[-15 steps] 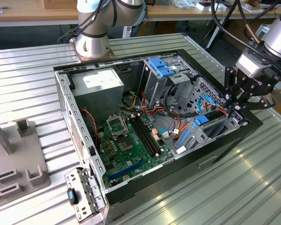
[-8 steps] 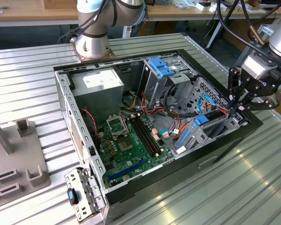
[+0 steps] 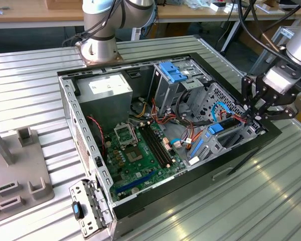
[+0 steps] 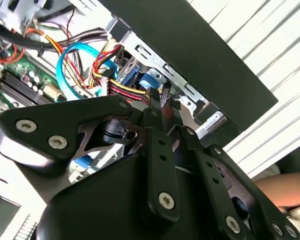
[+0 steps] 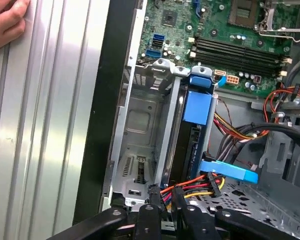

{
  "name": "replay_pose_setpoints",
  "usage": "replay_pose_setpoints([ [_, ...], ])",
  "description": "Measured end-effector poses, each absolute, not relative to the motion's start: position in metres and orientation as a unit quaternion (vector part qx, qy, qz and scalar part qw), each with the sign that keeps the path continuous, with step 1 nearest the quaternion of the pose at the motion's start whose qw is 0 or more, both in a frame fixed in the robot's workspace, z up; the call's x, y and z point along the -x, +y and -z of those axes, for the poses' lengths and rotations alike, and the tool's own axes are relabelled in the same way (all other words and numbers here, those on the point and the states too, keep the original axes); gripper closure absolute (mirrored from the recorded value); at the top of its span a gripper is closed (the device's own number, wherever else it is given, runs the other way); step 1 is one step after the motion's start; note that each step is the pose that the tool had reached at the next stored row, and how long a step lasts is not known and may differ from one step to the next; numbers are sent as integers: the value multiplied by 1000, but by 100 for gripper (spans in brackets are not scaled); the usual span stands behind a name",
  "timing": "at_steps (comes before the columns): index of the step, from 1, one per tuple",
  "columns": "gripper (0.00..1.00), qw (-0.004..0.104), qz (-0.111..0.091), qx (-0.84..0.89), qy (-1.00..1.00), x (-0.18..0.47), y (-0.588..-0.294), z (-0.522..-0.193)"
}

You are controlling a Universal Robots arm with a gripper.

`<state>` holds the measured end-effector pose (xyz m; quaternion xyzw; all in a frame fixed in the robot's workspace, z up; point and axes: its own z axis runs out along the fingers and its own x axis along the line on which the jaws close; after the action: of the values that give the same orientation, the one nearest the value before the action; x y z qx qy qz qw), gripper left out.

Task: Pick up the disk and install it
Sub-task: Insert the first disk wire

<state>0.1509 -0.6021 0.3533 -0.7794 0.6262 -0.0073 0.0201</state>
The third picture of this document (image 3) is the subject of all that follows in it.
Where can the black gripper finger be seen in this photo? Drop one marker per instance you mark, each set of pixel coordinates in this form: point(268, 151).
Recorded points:
point(248, 88)
point(288, 113)

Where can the hard disk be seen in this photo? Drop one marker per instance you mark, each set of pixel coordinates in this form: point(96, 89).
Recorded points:
point(215, 128)

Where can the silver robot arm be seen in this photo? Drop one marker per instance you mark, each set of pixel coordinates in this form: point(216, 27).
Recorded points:
point(102, 27)

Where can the silver disk bay cage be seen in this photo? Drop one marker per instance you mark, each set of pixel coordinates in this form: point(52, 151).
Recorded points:
point(210, 150)

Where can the blue plastic latch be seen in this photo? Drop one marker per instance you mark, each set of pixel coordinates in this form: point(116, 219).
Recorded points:
point(171, 72)

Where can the white small box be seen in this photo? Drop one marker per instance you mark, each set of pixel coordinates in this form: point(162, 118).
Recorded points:
point(230, 9)
point(217, 8)

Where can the beige wooden stand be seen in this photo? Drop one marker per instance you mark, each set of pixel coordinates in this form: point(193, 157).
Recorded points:
point(268, 8)

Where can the silver optical drive cage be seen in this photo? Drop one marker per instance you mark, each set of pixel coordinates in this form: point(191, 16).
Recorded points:
point(165, 95)

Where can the wooden desk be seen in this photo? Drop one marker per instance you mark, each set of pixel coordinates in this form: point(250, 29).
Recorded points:
point(40, 15)
point(190, 13)

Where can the clear plastic bag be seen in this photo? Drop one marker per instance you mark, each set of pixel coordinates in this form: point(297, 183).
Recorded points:
point(195, 5)

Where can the black RAM slot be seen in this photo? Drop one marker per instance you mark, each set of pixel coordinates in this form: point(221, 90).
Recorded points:
point(158, 145)
point(155, 145)
point(161, 145)
point(151, 145)

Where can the black open PC case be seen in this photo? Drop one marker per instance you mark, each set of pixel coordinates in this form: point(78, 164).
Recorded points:
point(190, 195)

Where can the CPU socket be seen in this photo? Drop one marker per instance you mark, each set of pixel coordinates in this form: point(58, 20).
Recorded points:
point(135, 155)

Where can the green motherboard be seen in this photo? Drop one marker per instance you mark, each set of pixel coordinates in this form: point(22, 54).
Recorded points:
point(140, 175)

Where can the silver power supply box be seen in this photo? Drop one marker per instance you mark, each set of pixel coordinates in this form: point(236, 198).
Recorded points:
point(102, 105)

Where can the blue expansion slot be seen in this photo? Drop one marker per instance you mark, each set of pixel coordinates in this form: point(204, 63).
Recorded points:
point(135, 184)

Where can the silver coin battery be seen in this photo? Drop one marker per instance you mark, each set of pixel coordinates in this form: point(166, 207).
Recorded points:
point(135, 190)

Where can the square brown mounting plate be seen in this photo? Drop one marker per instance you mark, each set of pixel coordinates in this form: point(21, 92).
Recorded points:
point(81, 56)

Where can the black blue latch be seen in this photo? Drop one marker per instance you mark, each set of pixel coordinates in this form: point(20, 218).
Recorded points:
point(77, 209)

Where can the gray parts rack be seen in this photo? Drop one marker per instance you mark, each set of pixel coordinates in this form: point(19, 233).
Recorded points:
point(27, 170)

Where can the gray wrist camera box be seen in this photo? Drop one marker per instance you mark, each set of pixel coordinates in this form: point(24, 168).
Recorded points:
point(281, 80)

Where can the aluminium frame shelf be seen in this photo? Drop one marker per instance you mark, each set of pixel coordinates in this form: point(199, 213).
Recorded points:
point(286, 31)

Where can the silver expansion bracket cover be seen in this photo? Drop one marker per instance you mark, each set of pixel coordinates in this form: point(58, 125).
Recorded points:
point(82, 190)

